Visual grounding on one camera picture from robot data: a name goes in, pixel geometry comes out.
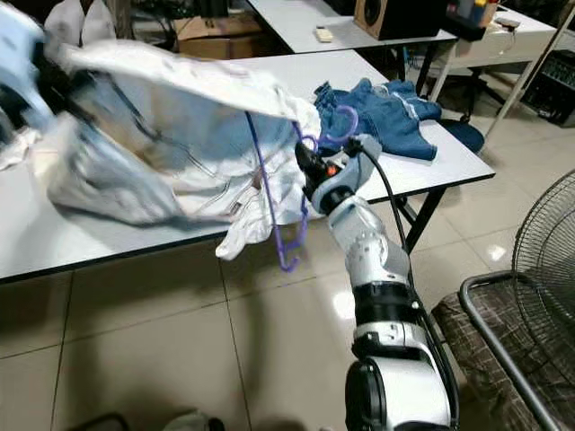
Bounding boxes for black equipment case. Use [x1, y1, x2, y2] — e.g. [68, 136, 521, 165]
[523, 49, 575, 127]

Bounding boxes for wooden speaker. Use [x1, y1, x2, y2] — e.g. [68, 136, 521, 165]
[353, 0, 450, 40]

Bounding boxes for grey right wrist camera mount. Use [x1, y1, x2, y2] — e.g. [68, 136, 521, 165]
[323, 154, 392, 215]

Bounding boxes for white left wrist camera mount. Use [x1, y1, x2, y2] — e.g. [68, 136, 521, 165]
[0, 0, 57, 131]

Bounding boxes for metal chair checkered cushion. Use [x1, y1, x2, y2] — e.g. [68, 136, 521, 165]
[431, 269, 575, 431]

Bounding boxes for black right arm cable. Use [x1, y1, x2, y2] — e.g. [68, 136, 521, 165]
[349, 135, 423, 297]

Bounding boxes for long grey table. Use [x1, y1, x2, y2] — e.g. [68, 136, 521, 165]
[0, 49, 497, 286]

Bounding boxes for white long coat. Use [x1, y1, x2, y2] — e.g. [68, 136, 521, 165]
[45, 40, 322, 261]

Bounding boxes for black floor fan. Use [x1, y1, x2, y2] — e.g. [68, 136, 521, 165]
[510, 166, 575, 360]

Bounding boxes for purple plastic hanger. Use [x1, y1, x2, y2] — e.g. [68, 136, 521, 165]
[244, 105, 362, 274]

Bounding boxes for cream side table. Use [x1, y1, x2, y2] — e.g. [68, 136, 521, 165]
[427, 7, 560, 136]

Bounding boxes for white table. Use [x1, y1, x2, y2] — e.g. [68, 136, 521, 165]
[247, 0, 459, 55]

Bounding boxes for white plastic bag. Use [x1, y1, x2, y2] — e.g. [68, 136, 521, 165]
[45, 0, 82, 46]
[76, 0, 111, 46]

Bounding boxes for grey robot foot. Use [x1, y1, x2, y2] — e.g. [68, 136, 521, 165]
[160, 409, 227, 431]

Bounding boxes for black device colourful buttons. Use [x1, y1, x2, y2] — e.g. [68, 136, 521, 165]
[445, 0, 504, 42]

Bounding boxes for blue chair seat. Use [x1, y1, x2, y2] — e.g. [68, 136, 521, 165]
[443, 119, 488, 154]

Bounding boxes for blue jeans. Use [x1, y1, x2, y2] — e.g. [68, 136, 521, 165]
[313, 77, 443, 163]

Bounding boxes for flat cardboard box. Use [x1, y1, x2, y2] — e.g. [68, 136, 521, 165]
[175, 13, 261, 60]

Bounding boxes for cream jacket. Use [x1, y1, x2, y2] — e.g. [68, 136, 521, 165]
[0, 126, 48, 173]

